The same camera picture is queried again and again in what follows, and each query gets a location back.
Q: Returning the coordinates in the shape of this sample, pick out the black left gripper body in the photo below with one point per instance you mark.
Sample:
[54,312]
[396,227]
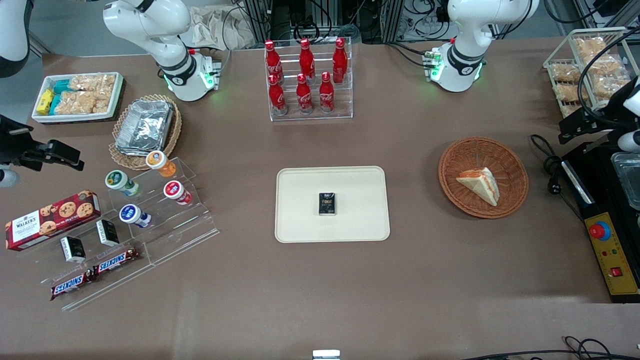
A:
[611,111]

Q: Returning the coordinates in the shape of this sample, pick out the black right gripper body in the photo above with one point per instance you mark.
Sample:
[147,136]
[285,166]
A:
[11,146]

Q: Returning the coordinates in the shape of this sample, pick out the triangle sandwich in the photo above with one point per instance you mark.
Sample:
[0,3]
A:
[480,185]

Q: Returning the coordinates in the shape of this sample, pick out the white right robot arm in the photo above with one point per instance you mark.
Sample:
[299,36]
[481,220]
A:
[150,25]

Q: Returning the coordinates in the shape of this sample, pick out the aluminium foil tray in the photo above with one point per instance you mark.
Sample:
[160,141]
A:
[145,125]

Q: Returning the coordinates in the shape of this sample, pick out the light tan wicker basket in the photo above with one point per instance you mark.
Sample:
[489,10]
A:
[172,135]

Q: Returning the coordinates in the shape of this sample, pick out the brown round wicker basket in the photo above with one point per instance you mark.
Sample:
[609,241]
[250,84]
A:
[460,160]

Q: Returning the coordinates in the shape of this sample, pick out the beige plastic serving tray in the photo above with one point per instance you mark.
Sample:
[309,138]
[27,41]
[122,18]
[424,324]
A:
[305,210]

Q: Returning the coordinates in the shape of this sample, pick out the bagged fried snack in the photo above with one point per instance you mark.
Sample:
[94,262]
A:
[607,65]
[570,92]
[590,47]
[565,72]
[610,86]

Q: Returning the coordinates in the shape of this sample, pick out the teal snack packet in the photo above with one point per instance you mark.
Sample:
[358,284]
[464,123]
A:
[61,86]
[55,104]

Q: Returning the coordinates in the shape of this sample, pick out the yellow snack packet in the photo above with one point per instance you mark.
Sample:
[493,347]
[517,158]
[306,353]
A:
[45,101]

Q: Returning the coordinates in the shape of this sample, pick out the clear bag of crackers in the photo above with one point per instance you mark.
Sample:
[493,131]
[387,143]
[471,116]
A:
[82,102]
[92,82]

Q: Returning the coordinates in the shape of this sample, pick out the green lid gum bottle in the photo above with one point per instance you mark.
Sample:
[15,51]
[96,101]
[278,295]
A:
[120,181]

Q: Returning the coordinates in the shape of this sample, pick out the red Walkers cookie box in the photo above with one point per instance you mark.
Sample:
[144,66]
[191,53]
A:
[50,220]

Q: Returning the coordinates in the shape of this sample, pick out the clear plastic container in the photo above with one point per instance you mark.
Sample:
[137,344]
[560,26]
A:
[629,180]

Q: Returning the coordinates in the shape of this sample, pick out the white rectangular snack bin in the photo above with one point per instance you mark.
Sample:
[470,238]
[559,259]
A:
[119,92]

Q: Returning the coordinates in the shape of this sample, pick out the small black white box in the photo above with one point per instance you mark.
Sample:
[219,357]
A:
[107,232]
[72,249]

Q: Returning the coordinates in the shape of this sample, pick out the blue lid gum bottle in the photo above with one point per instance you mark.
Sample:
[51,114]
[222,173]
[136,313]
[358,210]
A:
[132,215]

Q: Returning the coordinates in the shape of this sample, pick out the orange lid gum bottle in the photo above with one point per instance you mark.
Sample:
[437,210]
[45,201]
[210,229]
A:
[159,162]

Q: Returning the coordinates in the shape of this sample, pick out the red lid gum bottle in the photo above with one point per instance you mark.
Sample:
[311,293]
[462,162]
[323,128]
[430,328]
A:
[176,192]

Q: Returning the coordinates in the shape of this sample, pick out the Snickers chocolate bar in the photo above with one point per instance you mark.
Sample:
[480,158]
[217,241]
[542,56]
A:
[72,284]
[116,261]

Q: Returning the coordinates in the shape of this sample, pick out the black machine yellow control panel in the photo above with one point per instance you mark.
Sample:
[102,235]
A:
[612,255]

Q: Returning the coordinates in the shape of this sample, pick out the clear acrylic step stand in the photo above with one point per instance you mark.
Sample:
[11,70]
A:
[185,225]

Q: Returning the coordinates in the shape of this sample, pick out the red cola bottle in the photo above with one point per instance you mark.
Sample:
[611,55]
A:
[306,60]
[273,62]
[304,97]
[277,97]
[340,60]
[326,95]

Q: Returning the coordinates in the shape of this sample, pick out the clear acrylic bottle rack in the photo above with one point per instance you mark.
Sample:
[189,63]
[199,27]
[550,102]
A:
[345,102]

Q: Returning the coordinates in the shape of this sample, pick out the small black snack packet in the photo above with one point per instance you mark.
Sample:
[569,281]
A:
[327,204]

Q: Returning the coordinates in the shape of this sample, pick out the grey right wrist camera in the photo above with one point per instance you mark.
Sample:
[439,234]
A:
[7,178]

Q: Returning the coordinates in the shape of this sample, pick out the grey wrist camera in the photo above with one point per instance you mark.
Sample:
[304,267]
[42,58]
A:
[630,141]
[7,178]

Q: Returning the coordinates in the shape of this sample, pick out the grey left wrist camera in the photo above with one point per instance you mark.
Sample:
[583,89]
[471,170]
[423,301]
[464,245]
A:
[630,141]

